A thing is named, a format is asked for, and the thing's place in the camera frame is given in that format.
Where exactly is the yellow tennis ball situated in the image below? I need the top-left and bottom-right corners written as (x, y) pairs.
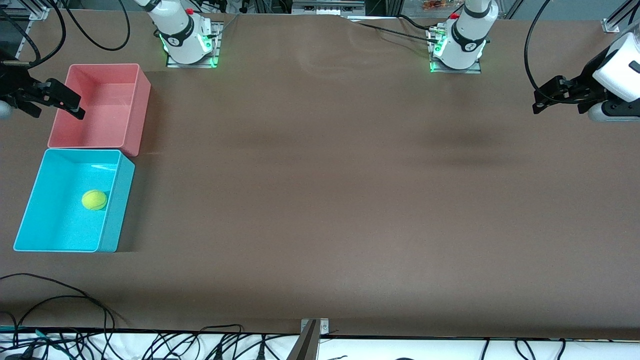
top-left (81, 190), bottom-right (108, 211)

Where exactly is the aluminium frame extrusion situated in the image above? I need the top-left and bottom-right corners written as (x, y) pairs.
top-left (0, 0), bottom-right (51, 22)

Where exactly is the long looped black cable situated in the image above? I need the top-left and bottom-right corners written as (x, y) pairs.
top-left (0, 272), bottom-right (117, 333)

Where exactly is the pink plastic bin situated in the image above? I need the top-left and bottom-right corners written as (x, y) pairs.
top-left (48, 63), bottom-right (152, 157)

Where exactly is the thin right base cable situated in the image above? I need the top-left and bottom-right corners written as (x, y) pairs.
top-left (212, 12), bottom-right (242, 40)

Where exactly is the black right arm cable loop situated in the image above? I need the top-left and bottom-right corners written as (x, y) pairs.
top-left (60, 0), bottom-right (132, 51)

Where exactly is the grey metal equipment box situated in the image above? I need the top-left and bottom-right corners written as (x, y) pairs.
top-left (292, 0), bottom-right (366, 16)

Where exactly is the aluminium frame corner bracket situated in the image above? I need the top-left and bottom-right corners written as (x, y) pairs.
top-left (602, 0), bottom-right (640, 34)

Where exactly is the green cable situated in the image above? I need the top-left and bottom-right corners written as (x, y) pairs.
top-left (0, 326), bottom-right (76, 359)

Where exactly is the grey camera mount bar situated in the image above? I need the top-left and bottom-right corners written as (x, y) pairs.
top-left (286, 320), bottom-right (321, 360)

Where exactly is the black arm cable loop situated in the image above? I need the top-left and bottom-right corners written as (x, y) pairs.
top-left (60, 0), bottom-right (132, 51)
top-left (523, 0), bottom-right (598, 106)

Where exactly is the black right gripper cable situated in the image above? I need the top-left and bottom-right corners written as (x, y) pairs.
top-left (0, 0), bottom-right (67, 68)

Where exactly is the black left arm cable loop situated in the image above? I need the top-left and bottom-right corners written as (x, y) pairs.
top-left (523, 0), bottom-right (598, 106)

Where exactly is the blue plastic bin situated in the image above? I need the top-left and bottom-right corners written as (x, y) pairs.
top-left (13, 149), bottom-right (136, 253)

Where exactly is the black left base cable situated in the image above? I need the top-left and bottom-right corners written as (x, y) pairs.
top-left (347, 14), bottom-right (443, 46)

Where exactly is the small metal table bracket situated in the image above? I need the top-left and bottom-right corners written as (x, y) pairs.
top-left (300, 318), bottom-right (330, 337)

